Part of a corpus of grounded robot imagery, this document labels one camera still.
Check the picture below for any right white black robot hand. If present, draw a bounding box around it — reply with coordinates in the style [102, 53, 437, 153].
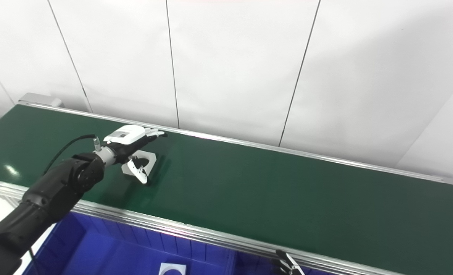
[274, 250, 303, 275]

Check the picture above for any green conveyor belt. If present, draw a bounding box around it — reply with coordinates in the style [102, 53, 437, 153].
[0, 105, 453, 275]
[0, 101, 453, 275]

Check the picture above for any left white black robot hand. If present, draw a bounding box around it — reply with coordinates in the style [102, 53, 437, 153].
[103, 125, 166, 184]

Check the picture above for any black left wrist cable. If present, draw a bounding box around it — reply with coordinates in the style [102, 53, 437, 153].
[43, 134, 102, 175]

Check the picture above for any white square part with hole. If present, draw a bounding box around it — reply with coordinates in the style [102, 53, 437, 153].
[121, 150, 157, 177]
[158, 263, 187, 275]

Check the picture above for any grey conveyor end housing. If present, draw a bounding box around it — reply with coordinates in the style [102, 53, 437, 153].
[18, 93, 64, 108]

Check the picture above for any blue bin with black parts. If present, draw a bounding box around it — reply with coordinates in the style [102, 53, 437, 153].
[230, 250, 326, 275]

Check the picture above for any blue bin with white parts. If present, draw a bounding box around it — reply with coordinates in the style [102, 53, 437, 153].
[22, 212, 236, 275]

